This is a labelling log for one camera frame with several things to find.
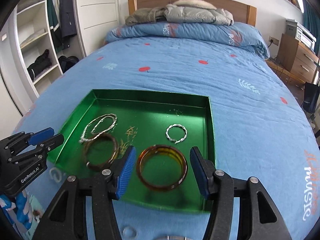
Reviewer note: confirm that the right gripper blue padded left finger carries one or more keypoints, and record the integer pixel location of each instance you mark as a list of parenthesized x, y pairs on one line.
[(65, 217)]

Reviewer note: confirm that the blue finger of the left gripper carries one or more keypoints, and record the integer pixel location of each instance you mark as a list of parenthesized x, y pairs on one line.
[(41, 136)]

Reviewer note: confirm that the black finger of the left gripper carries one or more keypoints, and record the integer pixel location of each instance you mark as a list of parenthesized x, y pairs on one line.
[(52, 142)]

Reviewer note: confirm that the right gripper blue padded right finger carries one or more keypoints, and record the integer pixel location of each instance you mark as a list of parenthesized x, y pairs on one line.
[(259, 218)]

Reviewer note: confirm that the amber wide bangle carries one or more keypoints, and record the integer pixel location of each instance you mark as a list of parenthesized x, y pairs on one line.
[(161, 168)]

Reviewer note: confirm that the green jewelry tray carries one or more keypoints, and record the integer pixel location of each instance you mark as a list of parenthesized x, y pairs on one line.
[(142, 119)]

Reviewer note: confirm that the dark tortoiseshell bangle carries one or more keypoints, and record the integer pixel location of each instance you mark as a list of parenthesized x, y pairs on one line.
[(101, 152)]

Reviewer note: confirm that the black folded clothes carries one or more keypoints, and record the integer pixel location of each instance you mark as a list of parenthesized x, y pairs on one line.
[(41, 63)]

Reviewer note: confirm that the black bag wardrobe floor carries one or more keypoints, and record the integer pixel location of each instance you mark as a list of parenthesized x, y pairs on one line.
[(67, 62)]

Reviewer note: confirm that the blue patterned bed quilt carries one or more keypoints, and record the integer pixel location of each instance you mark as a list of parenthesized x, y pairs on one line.
[(260, 129)]

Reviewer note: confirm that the dark hanging coat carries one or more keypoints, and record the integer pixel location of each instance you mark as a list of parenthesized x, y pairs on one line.
[(67, 20)]

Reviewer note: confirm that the white wardrobe shelving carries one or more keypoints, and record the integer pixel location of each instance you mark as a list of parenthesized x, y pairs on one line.
[(33, 35)]

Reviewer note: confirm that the dark waste bin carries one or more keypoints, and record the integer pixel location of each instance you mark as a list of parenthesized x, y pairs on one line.
[(311, 95)]

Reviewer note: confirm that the wooden drawer nightstand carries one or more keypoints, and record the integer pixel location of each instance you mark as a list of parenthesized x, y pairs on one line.
[(297, 58)]

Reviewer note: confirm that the olive fleece jacket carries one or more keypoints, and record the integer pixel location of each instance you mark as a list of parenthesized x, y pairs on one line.
[(146, 15)]

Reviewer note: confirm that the folded blue duvet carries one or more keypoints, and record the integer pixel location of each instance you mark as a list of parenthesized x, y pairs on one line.
[(239, 34)]

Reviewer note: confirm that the white printer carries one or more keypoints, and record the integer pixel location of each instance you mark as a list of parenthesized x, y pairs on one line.
[(299, 32)]

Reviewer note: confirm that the grey puffer jacket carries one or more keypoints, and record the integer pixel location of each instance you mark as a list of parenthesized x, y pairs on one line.
[(197, 11)]

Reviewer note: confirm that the wooden headboard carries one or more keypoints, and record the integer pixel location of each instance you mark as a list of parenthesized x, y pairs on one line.
[(241, 12)]

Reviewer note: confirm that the teal curtain right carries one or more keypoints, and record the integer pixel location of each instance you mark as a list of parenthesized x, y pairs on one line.
[(311, 22)]

